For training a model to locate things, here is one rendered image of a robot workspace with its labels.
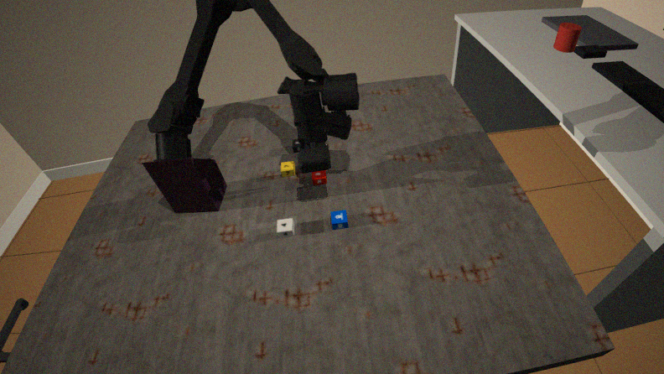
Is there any red block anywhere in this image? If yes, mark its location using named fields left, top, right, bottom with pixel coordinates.
left=312, top=170, right=327, bottom=185

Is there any small white block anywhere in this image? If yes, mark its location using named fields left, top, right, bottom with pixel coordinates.
left=278, top=218, right=294, bottom=237

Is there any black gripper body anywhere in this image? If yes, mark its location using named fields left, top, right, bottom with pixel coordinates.
left=293, top=106, right=331, bottom=174

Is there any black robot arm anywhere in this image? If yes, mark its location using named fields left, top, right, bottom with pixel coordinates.
left=148, top=0, right=360, bottom=162

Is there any yellow block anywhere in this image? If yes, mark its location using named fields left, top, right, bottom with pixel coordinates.
left=281, top=161, right=295, bottom=177

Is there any blue block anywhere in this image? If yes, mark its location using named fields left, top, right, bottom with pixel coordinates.
left=331, top=210, right=348, bottom=230

